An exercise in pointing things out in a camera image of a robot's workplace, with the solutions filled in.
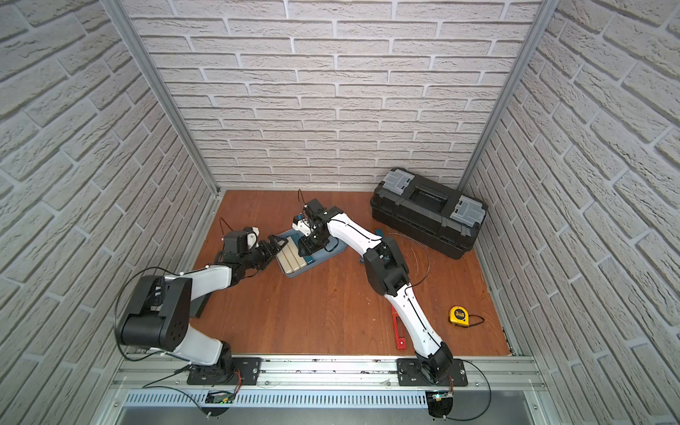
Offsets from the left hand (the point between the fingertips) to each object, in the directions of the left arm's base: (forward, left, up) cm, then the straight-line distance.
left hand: (286, 242), depth 92 cm
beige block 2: (-3, -1, -6) cm, 7 cm away
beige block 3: (-5, -5, -5) cm, 9 cm away
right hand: (0, -8, -5) cm, 9 cm away
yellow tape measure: (-24, -58, -6) cm, 63 cm away
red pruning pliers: (-28, -39, -7) cm, 48 cm away
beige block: (-5, +1, -5) cm, 8 cm away
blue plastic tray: (-6, -18, +7) cm, 21 cm away
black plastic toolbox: (+2, -55, +10) cm, 56 cm away
